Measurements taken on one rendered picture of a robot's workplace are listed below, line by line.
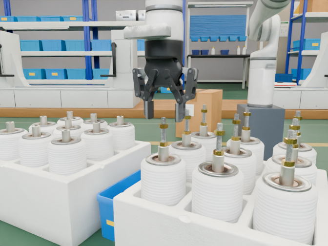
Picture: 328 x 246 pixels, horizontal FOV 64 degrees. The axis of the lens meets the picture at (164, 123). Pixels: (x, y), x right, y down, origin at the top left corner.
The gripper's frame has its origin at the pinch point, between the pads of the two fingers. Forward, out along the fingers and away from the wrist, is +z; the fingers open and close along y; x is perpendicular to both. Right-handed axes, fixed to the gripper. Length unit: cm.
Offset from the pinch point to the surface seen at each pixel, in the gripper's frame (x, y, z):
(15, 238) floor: 12, 38, 35
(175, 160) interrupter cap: 0.1, -2.8, 9.4
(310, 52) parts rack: -520, -13, -37
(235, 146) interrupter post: -10.9, -12.2, 7.9
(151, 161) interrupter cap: 3.5, 0.9, 9.3
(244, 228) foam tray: 5.5, -18.4, 16.7
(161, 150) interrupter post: 1.2, -0.1, 7.4
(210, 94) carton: -108, 28, 6
